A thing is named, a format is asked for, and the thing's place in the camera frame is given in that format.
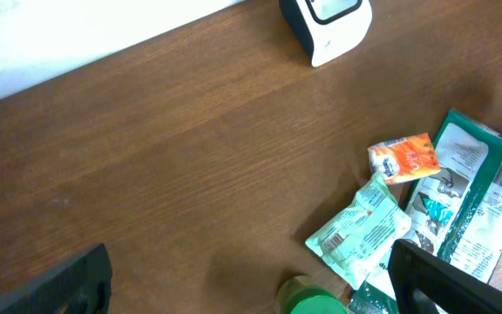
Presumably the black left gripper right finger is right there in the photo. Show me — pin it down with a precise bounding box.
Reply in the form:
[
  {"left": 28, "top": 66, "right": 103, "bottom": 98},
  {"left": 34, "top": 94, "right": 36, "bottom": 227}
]
[{"left": 388, "top": 239, "right": 502, "bottom": 314}]

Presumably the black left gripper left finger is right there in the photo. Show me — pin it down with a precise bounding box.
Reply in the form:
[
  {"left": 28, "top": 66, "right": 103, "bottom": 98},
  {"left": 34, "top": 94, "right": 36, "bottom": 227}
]
[{"left": 0, "top": 243, "right": 112, "bottom": 314}]

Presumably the orange snack packet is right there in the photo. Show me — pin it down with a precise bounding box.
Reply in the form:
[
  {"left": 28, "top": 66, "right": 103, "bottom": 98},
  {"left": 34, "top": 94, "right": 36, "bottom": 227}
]
[{"left": 368, "top": 133, "right": 441, "bottom": 185}]

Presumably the green lid jar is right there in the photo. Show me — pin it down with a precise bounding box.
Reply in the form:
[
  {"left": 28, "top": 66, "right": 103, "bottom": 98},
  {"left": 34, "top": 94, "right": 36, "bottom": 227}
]
[{"left": 275, "top": 276, "right": 348, "bottom": 314}]

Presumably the white barcode scanner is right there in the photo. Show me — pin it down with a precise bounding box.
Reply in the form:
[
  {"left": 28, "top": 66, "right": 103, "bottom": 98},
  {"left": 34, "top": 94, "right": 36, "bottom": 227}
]
[{"left": 279, "top": 0, "right": 372, "bottom": 67}]

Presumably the green 3M package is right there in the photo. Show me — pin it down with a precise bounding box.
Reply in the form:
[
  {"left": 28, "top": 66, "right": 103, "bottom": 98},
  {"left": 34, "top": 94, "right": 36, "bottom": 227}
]
[{"left": 349, "top": 108, "right": 502, "bottom": 314}]

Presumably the light green tissue pack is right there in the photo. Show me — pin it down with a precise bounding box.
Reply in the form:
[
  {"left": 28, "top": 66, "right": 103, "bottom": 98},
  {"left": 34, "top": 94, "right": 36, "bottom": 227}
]
[{"left": 305, "top": 174, "right": 411, "bottom": 290}]

